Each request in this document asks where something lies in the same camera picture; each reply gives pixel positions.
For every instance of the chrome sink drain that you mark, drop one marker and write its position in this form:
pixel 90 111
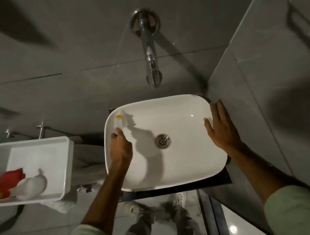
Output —
pixel 162 141

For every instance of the red cloth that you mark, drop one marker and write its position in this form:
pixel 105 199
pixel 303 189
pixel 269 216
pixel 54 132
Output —
pixel 12 178

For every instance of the grey metal floor frame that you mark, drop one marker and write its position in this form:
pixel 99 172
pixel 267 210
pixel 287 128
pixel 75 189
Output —
pixel 213 218

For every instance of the chrome wall faucet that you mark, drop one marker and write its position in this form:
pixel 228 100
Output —
pixel 149 55

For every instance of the white towel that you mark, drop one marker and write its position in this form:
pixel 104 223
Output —
pixel 87 159

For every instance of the person's right forearm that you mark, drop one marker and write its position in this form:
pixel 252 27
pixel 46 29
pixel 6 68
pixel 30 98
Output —
pixel 259 172

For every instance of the chrome stop tap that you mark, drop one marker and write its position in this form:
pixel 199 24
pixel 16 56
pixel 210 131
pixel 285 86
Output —
pixel 41 130
pixel 9 133

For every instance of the white ceramic sink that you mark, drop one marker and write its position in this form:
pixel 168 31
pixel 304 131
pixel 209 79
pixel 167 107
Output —
pixel 174 116

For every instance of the person's white shoe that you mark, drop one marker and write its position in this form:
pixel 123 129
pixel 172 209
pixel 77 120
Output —
pixel 132 208
pixel 179 199

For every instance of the white spray bottle yellow trigger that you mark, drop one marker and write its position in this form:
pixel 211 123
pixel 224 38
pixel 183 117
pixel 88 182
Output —
pixel 31 185

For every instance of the person's right white shoe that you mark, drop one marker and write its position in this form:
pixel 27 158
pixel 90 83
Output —
pixel 179 199

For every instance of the person's left hand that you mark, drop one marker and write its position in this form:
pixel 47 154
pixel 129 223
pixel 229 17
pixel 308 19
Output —
pixel 121 152

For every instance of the person's right hand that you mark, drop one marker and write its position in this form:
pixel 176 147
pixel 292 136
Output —
pixel 224 133

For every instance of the person's left white shoe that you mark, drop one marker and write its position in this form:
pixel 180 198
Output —
pixel 132 208

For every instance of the person's left forearm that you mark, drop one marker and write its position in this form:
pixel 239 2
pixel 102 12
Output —
pixel 106 196

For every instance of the white toilet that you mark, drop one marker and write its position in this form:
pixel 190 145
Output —
pixel 7 213

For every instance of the white brush with yellow band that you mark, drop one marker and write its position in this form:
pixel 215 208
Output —
pixel 119 119

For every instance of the grey patterned trousers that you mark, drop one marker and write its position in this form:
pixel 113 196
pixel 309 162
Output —
pixel 179 222

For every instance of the white plastic tray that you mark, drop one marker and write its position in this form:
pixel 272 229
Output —
pixel 43 155

